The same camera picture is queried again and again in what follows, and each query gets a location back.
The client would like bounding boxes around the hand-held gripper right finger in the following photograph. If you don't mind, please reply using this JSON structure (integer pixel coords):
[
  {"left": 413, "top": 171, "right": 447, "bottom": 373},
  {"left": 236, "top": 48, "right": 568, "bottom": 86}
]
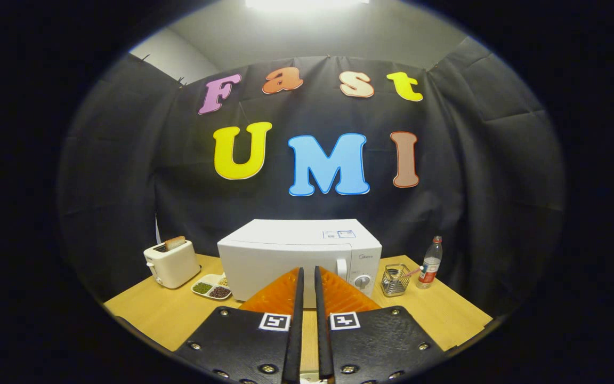
[{"left": 314, "top": 266, "right": 446, "bottom": 383}]

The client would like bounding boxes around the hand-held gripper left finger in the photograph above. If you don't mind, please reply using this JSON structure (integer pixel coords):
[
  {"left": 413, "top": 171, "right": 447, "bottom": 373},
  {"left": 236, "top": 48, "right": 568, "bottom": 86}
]
[{"left": 174, "top": 267, "right": 305, "bottom": 383}]

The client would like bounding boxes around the white microwave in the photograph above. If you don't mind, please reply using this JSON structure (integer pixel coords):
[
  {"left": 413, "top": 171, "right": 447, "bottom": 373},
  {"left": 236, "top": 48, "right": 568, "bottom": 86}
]
[{"left": 217, "top": 219, "right": 383, "bottom": 309}]

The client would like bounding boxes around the white divided tray of beans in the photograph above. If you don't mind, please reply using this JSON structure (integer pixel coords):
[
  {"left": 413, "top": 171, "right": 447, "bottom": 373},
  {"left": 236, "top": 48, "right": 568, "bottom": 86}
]
[{"left": 191, "top": 273, "right": 232, "bottom": 301}]

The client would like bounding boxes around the clear plastic water bottle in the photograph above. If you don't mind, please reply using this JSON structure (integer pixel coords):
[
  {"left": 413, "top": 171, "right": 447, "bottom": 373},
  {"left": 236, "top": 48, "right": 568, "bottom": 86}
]
[{"left": 416, "top": 235, "right": 443, "bottom": 290}]

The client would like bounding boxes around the white toaster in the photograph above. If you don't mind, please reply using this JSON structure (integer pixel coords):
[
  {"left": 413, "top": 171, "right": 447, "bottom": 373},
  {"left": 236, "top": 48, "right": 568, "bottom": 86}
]
[{"left": 143, "top": 240, "right": 201, "bottom": 290}]

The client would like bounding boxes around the black backdrop cloth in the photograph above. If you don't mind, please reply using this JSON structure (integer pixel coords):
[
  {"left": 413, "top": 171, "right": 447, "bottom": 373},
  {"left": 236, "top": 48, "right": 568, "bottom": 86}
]
[{"left": 56, "top": 36, "right": 566, "bottom": 315}]

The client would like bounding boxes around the ceiling light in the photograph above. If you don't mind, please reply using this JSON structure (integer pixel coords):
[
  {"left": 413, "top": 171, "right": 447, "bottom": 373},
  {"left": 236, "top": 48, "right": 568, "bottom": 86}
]
[{"left": 246, "top": 0, "right": 370, "bottom": 10}]

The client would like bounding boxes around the metal wire basket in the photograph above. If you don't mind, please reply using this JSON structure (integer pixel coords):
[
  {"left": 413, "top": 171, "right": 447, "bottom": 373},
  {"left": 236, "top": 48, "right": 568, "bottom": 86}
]
[{"left": 380, "top": 263, "right": 411, "bottom": 297}]

